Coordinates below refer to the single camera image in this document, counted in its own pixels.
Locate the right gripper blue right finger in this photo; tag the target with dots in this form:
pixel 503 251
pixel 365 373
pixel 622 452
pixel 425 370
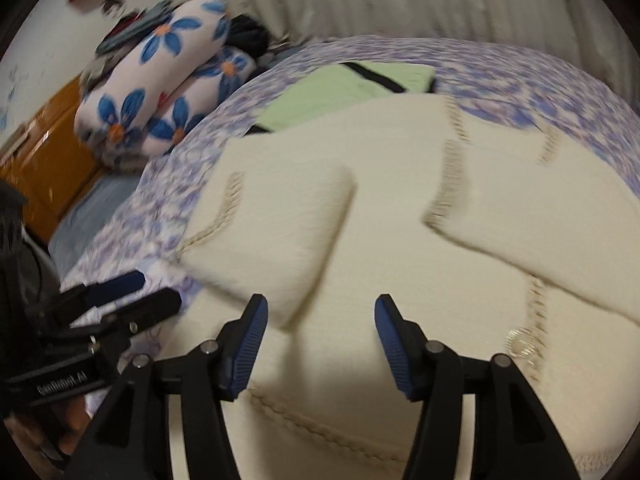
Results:
pixel 409 354

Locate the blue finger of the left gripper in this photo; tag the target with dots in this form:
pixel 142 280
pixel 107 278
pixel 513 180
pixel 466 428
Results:
pixel 130 320
pixel 82 297

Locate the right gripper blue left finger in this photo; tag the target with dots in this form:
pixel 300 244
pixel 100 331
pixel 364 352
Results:
pixel 232 355

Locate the cream knit cardigan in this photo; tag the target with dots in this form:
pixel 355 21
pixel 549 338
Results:
pixel 492 239

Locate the black clothing pile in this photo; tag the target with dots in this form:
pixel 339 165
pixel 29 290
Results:
pixel 249 36

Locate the blue purple floral bed blanket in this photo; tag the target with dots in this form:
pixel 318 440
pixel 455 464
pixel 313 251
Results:
pixel 450 90

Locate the upper floral rolled pillow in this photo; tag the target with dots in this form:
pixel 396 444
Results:
pixel 139 111

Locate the floral rolled pillow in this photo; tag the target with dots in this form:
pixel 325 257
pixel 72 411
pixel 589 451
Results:
pixel 201 93
pixel 139 111

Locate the lower floral rolled pillow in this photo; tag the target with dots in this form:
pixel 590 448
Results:
pixel 201 93

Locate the light green folded garment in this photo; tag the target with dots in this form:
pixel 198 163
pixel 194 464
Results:
pixel 337 86

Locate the white patterned curtain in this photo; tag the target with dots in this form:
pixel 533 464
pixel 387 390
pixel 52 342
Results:
pixel 582 32

